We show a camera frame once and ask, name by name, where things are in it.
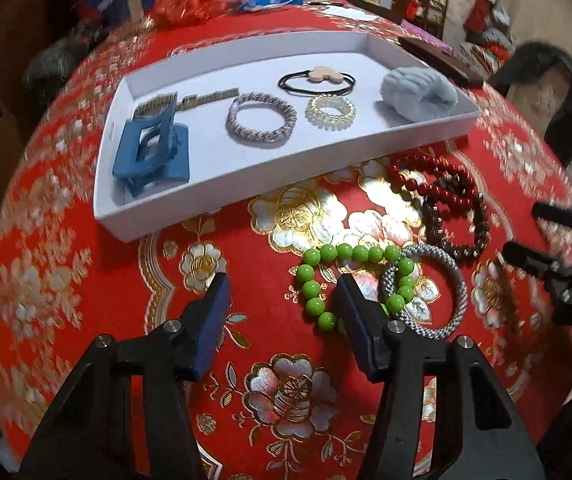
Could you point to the black hair tie pink charm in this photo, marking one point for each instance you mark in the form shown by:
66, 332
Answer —
343, 83

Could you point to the small wooden chair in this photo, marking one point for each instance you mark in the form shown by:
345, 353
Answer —
430, 16

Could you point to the floral cushioned chair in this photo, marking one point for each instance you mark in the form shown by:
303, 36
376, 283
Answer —
537, 79

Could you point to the black plastic bag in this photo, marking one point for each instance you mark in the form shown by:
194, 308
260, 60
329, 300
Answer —
50, 70

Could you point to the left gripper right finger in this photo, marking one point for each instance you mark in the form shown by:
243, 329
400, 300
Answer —
365, 323

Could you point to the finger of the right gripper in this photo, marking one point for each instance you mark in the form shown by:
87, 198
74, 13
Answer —
563, 217
531, 261

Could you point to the red floral tablecloth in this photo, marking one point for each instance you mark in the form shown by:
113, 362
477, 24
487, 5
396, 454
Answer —
283, 400

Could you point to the red plastic bag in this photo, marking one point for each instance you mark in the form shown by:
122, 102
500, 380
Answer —
181, 13

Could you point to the metal watch band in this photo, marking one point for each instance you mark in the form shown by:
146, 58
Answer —
191, 101

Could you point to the light blue fluffy wristband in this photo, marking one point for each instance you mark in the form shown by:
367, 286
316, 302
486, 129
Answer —
418, 94

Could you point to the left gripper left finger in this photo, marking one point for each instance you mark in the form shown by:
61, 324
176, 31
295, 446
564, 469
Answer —
203, 322

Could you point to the brown leather wallet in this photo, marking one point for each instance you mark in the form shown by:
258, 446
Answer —
444, 63

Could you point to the blue hair claw clip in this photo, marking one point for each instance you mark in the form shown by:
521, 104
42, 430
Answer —
153, 148

